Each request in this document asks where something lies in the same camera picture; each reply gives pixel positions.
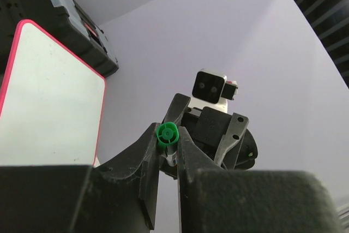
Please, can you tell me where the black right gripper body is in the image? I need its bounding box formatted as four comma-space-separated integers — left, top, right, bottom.
182, 107, 258, 170

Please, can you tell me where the green marker cap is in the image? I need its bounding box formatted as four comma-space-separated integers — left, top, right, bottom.
156, 122, 179, 150

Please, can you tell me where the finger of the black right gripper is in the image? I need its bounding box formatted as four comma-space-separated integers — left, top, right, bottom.
214, 113, 249, 165
162, 93, 191, 128

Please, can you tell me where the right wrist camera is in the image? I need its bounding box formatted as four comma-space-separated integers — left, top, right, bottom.
189, 69, 238, 113

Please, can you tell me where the pink framed whiteboard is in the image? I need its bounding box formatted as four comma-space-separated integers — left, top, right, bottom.
1, 19, 106, 166

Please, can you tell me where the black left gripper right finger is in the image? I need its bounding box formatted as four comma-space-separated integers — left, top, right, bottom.
178, 127, 343, 232

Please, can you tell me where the white marker pen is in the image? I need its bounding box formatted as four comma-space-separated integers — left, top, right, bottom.
161, 144, 177, 167

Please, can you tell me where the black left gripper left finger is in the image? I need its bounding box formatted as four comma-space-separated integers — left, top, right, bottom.
1, 123, 159, 232

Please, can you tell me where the black plastic toolbox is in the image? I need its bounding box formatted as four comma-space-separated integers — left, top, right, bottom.
1, 0, 119, 77

